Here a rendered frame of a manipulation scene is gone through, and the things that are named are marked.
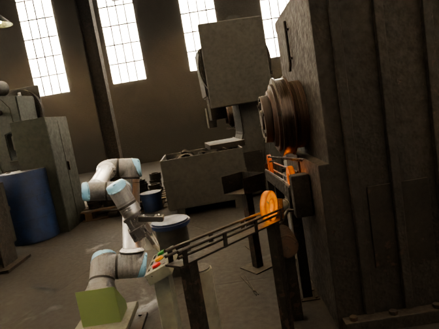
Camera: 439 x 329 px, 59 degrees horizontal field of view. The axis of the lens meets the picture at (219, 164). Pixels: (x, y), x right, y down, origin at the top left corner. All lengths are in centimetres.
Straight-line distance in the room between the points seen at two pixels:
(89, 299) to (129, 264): 29
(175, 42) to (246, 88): 780
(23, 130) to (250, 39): 306
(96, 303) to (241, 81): 336
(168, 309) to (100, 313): 71
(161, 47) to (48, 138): 781
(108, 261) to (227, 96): 298
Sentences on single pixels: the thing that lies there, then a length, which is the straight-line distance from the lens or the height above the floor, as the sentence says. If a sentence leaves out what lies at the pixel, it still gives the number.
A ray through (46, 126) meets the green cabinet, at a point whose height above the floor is 137.
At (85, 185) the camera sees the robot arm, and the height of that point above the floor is 97.
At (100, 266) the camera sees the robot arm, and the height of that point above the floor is 42.
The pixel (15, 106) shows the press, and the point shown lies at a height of 204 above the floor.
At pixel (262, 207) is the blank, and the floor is 72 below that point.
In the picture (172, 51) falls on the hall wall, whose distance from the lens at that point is 1258.
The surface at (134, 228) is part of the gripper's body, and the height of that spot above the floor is 74.
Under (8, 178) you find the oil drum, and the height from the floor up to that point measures 84.
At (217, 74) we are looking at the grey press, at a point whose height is 166.
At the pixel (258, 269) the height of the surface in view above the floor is 1.
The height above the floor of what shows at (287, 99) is 121.
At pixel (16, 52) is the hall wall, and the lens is 1396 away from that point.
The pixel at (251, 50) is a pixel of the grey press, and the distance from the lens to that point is 505.
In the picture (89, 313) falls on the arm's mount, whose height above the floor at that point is 20.
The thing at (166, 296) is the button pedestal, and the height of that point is 45.
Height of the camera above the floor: 120
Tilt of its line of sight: 8 degrees down
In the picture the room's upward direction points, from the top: 9 degrees counter-clockwise
